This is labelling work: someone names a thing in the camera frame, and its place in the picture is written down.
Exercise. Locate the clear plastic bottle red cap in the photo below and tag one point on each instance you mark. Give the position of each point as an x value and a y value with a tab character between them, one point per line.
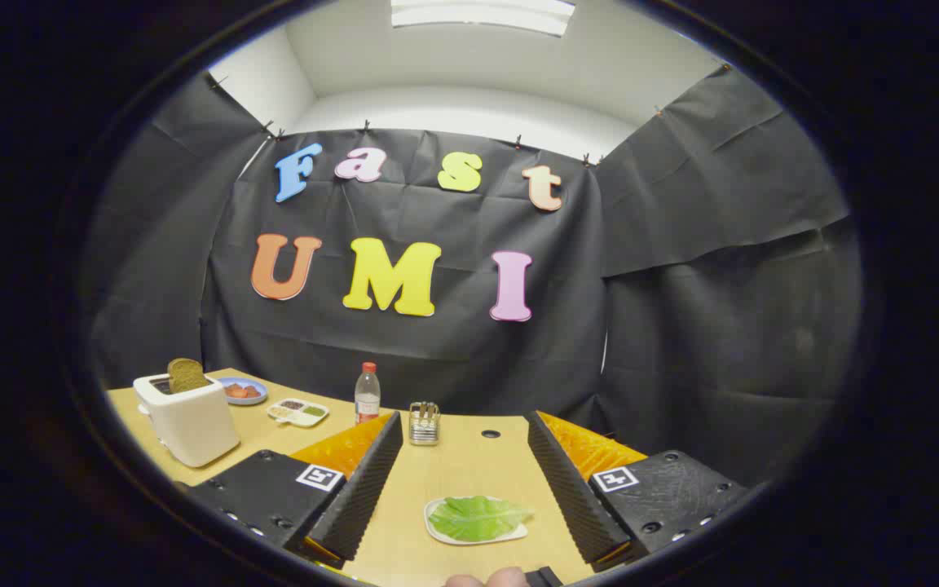
367	399

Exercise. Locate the brown bread slice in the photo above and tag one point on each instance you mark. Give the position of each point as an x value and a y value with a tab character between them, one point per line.
186	377

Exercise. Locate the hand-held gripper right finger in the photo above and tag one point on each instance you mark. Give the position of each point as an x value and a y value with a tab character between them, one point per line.
571	493

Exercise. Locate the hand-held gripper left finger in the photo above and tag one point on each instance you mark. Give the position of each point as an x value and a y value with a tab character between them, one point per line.
355	493

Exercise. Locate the white toaster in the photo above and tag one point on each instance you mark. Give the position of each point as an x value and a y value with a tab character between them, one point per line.
192	424

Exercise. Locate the red meat slices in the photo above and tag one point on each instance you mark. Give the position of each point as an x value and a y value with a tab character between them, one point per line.
243	392

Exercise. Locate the green lettuce leaf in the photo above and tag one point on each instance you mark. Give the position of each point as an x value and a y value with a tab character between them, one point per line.
478	518

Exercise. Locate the white divided seasoning tray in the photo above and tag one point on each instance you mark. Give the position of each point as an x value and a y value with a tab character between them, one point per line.
278	414

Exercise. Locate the ceiling light panel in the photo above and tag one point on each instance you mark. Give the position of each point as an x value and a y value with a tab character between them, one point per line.
482	12

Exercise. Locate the blue plate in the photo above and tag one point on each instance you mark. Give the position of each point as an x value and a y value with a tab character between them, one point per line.
261	396

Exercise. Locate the white rectangular plate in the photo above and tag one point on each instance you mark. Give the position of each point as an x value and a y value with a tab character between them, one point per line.
435	531

